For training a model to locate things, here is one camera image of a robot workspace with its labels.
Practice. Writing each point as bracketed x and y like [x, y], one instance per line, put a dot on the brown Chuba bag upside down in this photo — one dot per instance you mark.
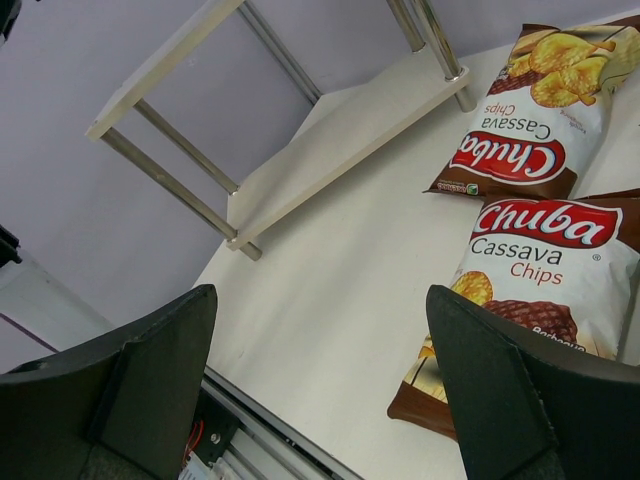
[545, 115]

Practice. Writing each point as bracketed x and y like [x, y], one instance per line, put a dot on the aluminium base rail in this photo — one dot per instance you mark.
[264, 446]

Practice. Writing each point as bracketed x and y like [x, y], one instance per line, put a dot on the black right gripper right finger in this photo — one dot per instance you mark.
[525, 406]

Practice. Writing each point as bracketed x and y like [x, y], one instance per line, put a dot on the brown Chuba barbecue chips bag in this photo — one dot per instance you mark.
[561, 268]

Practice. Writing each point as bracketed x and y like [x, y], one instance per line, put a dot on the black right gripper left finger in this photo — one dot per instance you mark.
[119, 406]

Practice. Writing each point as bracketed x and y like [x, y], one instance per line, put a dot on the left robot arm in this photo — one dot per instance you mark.
[9, 245]

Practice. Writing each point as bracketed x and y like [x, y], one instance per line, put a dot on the white two-tier wooden shelf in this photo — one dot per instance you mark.
[342, 129]

